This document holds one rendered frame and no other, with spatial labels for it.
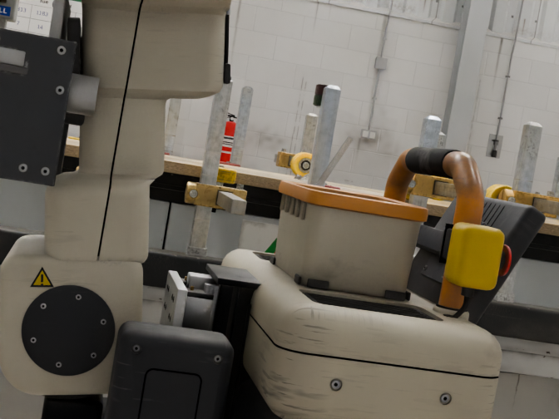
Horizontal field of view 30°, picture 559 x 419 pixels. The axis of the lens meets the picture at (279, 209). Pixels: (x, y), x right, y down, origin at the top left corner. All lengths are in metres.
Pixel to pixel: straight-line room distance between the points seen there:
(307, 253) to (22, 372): 0.35
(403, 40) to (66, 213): 8.84
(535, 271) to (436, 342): 1.73
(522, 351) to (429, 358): 1.53
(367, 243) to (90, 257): 0.32
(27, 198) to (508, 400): 1.37
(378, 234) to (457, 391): 0.22
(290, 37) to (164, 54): 8.48
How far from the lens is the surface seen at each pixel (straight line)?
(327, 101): 2.41
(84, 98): 1.18
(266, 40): 9.66
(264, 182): 2.58
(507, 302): 2.57
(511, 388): 2.91
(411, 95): 9.94
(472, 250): 1.17
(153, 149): 1.24
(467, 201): 1.22
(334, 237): 1.23
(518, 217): 1.29
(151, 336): 1.13
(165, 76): 1.22
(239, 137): 3.47
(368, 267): 1.25
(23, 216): 2.59
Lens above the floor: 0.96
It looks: 3 degrees down
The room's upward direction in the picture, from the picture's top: 10 degrees clockwise
